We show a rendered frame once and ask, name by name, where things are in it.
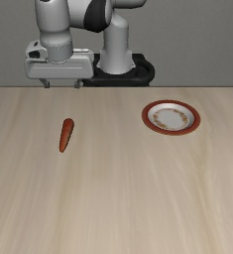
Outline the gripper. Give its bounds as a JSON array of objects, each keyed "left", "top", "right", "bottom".
[{"left": 24, "top": 40, "right": 95, "bottom": 89}]

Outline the orange carrot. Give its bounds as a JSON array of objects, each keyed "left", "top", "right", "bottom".
[{"left": 58, "top": 117, "right": 75, "bottom": 154}]

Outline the red-rimmed white plate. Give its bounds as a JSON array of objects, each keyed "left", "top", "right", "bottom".
[{"left": 141, "top": 99, "right": 201, "bottom": 136}]

